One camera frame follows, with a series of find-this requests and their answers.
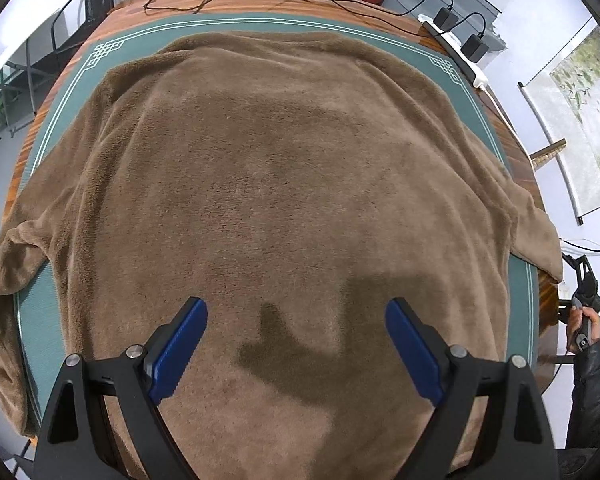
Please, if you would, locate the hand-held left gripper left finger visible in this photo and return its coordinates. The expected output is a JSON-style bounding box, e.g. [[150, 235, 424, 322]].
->
[[32, 296, 209, 480]]

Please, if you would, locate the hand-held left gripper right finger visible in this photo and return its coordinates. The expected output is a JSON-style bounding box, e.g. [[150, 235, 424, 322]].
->
[[385, 297, 561, 480]]

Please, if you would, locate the brown fleece sweater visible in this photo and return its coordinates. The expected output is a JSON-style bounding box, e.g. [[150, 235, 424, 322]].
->
[[0, 31, 563, 480]]

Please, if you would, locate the person's right forearm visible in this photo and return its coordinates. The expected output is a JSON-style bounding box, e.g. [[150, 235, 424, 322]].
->
[[565, 337, 600, 453]]

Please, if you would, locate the person's right hand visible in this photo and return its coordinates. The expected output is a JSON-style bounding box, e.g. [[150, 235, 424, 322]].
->
[[565, 306, 600, 356]]

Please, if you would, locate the wooden ribbed board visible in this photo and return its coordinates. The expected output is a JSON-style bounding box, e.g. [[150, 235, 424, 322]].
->
[[530, 139, 567, 168]]

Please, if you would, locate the scroll painting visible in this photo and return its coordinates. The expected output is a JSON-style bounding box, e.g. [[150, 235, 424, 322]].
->
[[519, 17, 600, 226]]

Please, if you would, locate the white power strip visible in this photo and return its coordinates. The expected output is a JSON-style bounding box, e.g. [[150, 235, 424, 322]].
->
[[417, 14, 489, 89]]

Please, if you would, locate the green table mat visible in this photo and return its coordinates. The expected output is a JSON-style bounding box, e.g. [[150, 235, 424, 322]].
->
[[12, 10, 540, 480]]

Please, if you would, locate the black metal chair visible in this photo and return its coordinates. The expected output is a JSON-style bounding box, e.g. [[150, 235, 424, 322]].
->
[[50, 0, 118, 63]]

